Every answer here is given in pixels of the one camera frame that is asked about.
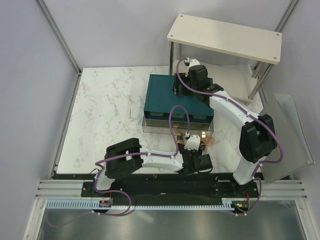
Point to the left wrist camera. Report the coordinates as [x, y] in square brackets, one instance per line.
[193, 143]

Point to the pink powder puff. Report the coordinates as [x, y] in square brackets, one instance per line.
[208, 141]

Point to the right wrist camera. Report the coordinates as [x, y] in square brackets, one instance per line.
[191, 62]

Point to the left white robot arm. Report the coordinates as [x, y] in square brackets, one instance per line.
[126, 157]

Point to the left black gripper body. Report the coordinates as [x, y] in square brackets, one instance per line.
[193, 153]

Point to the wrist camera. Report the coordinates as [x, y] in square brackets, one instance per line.
[193, 143]
[191, 62]

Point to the white slotted cable duct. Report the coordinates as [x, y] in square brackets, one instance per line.
[95, 204]

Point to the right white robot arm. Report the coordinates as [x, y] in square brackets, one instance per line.
[257, 132]

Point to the white two-tier shelf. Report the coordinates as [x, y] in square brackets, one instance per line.
[241, 81]

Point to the teal drawer organizer box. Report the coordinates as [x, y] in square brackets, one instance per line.
[159, 102]

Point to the grey metal panel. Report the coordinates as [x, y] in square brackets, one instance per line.
[288, 129]

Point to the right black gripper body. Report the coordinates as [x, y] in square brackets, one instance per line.
[186, 80]

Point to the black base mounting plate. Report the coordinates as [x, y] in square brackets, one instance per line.
[199, 188]

